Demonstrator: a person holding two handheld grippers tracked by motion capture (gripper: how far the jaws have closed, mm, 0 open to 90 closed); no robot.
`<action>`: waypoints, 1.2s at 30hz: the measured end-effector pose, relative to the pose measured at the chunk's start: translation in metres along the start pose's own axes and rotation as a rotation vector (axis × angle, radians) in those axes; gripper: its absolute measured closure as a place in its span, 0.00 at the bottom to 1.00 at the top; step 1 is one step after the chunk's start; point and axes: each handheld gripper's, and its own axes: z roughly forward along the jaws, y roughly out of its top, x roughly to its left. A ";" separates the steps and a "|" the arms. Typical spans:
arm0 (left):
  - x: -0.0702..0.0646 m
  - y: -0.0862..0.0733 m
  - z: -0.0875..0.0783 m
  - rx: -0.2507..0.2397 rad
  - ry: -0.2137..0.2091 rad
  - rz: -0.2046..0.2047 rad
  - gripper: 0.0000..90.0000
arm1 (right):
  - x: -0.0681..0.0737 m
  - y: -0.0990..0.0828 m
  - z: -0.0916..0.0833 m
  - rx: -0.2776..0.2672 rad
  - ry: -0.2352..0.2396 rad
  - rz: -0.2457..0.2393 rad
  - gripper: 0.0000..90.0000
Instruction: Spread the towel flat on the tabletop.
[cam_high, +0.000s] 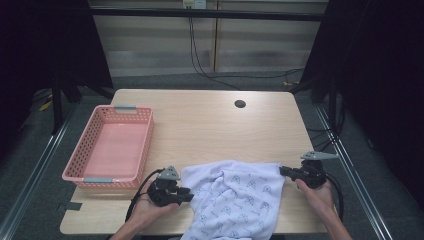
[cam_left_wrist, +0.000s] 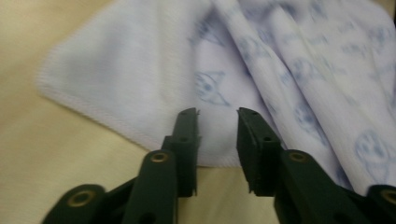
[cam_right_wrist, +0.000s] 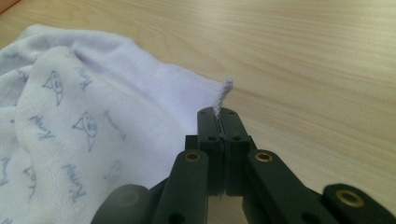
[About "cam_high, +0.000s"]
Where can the white printed towel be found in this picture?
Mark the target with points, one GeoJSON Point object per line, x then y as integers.
{"type": "Point", "coordinates": [233, 200]}

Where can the yellow object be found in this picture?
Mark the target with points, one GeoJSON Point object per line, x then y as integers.
{"type": "Point", "coordinates": [45, 105]}

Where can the person's right hand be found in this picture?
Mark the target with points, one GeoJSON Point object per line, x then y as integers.
{"type": "Point", "coordinates": [321, 200]}

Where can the metal floor rail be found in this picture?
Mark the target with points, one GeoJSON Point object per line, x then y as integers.
{"type": "Point", "coordinates": [353, 180]}
{"type": "Point", "coordinates": [33, 173]}

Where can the black metal stand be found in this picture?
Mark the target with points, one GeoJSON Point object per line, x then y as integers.
{"type": "Point", "coordinates": [332, 106]}
{"type": "Point", "coordinates": [57, 106]}

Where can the white wall socket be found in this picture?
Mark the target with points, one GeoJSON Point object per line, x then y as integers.
{"type": "Point", "coordinates": [199, 4]}

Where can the person's left hand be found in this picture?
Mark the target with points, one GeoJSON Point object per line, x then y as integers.
{"type": "Point", "coordinates": [146, 210]}

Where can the black curtain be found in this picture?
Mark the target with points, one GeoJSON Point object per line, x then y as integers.
{"type": "Point", "coordinates": [383, 66]}
{"type": "Point", "coordinates": [33, 40]}

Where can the pink plastic basket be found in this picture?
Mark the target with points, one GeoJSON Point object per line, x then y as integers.
{"type": "Point", "coordinates": [113, 150]}

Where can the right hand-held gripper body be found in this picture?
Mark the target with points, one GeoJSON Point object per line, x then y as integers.
{"type": "Point", "coordinates": [311, 175]}

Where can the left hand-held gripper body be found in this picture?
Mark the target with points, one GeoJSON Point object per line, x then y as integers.
{"type": "Point", "coordinates": [165, 195]}

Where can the black tape piece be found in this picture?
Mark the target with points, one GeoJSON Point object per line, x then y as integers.
{"type": "Point", "coordinates": [73, 206]}

